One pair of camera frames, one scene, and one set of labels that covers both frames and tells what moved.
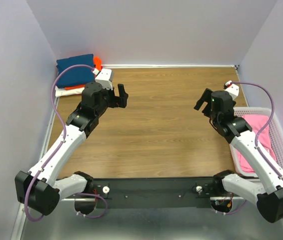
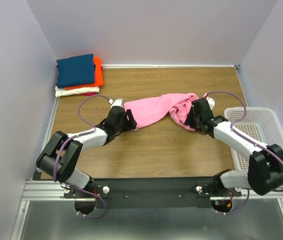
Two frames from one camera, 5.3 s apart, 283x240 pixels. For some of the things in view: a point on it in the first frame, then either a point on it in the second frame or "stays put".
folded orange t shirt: [97, 63] stays put
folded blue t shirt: [76, 75] stays put
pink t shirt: [254, 122] -> [147, 111]
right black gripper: [206, 96] -> [189, 120]
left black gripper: [121, 101] -> [131, 124]
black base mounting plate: [156, 193] stays put
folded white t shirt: [60, 92] stays put
